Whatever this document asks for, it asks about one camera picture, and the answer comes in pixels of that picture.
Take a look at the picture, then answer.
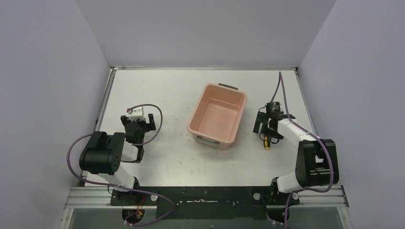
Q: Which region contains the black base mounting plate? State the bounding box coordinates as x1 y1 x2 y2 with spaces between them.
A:
109 185 300 222

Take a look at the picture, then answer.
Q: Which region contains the yellow black screwdriver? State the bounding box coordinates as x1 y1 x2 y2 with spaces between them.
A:
263 135 270 150

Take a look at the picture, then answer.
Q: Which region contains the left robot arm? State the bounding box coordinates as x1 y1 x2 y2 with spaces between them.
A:
79 113 156 205

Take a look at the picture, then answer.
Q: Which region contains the pink plastic bin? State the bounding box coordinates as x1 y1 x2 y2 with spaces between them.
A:
187 83 247 150

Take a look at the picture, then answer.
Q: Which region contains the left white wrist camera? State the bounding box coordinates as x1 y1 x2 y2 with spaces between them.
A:
127 106 145 122

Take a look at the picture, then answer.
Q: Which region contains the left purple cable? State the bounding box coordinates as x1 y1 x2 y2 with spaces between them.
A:
66 104 176 228

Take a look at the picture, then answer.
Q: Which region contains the aluminium front rail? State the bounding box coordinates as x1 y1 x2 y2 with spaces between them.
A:
59 185 353 229

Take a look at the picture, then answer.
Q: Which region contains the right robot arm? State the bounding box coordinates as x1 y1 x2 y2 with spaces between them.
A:
253 102 339 204

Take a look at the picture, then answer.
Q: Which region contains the right black thin cable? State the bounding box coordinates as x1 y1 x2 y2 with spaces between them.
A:
257 106 284 146

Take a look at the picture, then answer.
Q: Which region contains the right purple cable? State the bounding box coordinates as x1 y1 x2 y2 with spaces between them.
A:
270 71 335 229

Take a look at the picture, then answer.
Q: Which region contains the purple cable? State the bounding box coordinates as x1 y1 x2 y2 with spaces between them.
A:
66 104 176 228
270 71 335 229

